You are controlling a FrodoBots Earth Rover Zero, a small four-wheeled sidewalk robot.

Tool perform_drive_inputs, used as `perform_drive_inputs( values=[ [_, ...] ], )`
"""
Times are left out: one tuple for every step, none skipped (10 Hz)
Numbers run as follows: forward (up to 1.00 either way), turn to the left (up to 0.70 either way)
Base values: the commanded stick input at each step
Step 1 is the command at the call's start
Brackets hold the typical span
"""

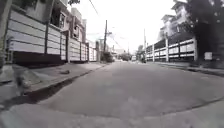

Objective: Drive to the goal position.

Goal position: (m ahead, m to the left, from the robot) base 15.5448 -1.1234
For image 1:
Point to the utility pole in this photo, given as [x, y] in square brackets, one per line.
[105, 36]
[144, 43]

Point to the grey asphalt road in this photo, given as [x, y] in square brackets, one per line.
[133, 86]

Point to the concrete pavement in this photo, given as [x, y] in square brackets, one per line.
[186, 66]
[50, 75]

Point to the pale building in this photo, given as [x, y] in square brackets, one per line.
[176, 20]

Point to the white box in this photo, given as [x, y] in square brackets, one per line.
[208, 55]

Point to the dark vehicle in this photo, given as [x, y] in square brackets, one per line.
[143, 60]

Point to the dark tree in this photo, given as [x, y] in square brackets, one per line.
[210, 26]

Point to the bushes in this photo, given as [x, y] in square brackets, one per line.
[107, 57]

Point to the white panelled fence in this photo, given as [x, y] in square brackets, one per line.
[176, 50]
[30, 36]

